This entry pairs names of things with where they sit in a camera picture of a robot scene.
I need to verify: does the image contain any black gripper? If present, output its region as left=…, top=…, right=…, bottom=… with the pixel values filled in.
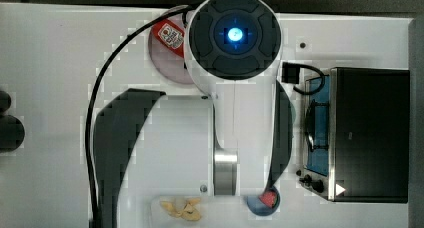
left=282, top=62, right=300, bottom=84

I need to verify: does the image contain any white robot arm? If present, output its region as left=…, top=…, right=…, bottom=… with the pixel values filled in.
left=94, top=0, right=292, bottom=228

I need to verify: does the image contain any black toaster oven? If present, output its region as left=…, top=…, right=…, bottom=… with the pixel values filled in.
left=297, top=67, right=410, bottom=203

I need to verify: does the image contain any grey round plate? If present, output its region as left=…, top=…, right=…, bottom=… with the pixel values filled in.
left=148, top=14, right=193, bottom=85

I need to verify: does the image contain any red ketchup bottle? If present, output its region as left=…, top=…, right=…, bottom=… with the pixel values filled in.
left=152, top=19, right=184, bottom=58

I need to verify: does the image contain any red toy strawberry in bowl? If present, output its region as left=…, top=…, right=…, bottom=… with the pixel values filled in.
left=259, top=190, right=277, bottom=208

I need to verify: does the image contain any blue bowl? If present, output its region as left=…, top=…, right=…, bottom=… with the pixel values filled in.
left=246, top=186, right=280, bottom=216

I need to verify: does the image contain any peeled toy banana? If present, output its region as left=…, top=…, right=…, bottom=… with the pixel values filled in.
left=160, top=197, right=202, bottom=222

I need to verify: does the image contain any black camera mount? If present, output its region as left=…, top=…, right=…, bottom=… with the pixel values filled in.
left=0, top=90, right=25, bottom=152

